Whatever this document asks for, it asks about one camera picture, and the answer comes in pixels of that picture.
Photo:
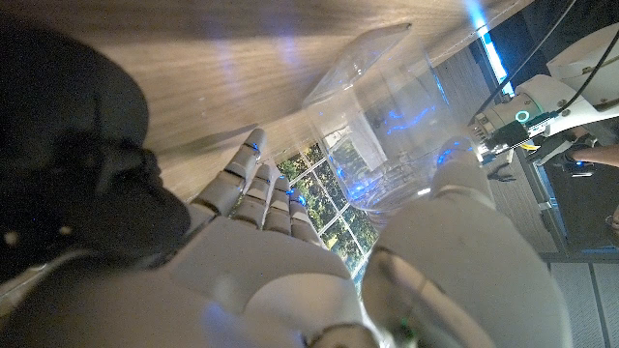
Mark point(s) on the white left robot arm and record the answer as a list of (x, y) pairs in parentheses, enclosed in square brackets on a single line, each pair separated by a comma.
[(575, 101)]

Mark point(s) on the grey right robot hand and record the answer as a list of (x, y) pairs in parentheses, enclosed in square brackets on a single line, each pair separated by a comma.
[(242, 280)]

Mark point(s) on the clear glass jar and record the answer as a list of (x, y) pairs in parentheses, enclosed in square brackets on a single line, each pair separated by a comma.
[(387, 96)]

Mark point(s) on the printed window backdrop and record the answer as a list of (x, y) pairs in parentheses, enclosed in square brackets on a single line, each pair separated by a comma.
[(333, 212)]

